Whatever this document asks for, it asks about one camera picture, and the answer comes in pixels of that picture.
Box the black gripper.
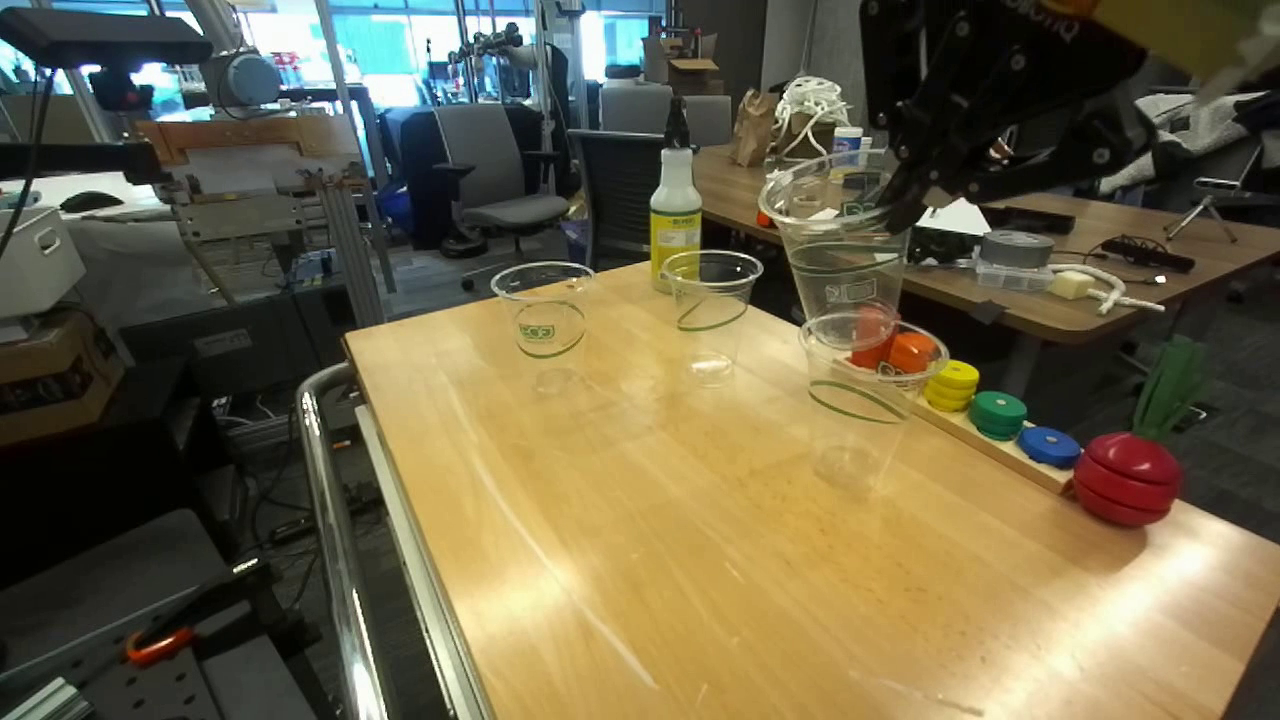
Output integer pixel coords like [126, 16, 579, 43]
[855, 0, 1151, 242]

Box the clear plastic cup green logo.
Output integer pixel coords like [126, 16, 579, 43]
[797, 309, 952, 501]
[490, 257, 600, 405]
[655, 243, 767, 382]
[758, 153, 919, 352]

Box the yellow toy disc stack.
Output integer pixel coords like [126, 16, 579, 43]
[919, 358, 986, 416]

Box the green toy disc stack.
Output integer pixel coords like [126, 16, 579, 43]
[969, 388, 1031, 445]

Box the large red toy disc stack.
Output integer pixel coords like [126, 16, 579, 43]
[1065, 427, 1187, 533]

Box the white printed paper sheet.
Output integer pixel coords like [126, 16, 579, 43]
[915, 196, 992, 242]

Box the small white box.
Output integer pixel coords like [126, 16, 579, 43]
[828, 121, 871, 172]

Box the black remote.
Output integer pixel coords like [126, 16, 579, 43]
[979, 199, 1079, 242]
[1094, 231, 1202, 276]

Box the wooden office desk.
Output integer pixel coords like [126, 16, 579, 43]
[692, 135, 1280, 352]

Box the brown paper bag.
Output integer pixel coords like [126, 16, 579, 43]
[730, 85, 783, 172]

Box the white jacket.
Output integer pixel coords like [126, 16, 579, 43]
[1132, 87, 1274, 162]

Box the white spray bottle yellow label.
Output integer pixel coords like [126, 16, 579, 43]
[643, 140, 707, 297]

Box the wooden toy base board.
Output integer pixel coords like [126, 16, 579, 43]
[915, 396, 1084, 495]

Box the blue toy disc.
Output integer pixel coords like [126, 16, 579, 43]
[1017, 423, 1084, 473]

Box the green ridged plastic object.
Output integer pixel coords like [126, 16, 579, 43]
[1132, 334, 1218, 449]

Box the dark office chair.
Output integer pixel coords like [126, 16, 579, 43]
[568, 125, 671, 274]

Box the grey office chair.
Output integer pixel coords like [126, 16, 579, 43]
[434, 102, 577, 262]

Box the white power strip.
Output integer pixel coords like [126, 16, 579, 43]
[208, 391, 314, 465]

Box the black shelf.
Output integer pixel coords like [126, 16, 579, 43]
[0, 6, 215, 74]

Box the cardboard box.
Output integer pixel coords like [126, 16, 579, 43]
[0, 309, 135, 452]

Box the white desktop device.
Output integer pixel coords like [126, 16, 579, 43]
[0, 199, 94, 324]

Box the black perforated breadboard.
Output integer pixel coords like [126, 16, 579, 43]
[0, 636, 325, 720]

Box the white rope coil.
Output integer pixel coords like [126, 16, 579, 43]
[774, 74, 855, 162]

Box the white cable adapter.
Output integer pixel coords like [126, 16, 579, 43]
[1045, 262, 1174, 320]

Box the chrome cart handle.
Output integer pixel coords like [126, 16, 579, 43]
[291, 358, 393, 720]

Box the orange-handled clamp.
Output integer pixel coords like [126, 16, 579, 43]
[120, 619, 206, 672]

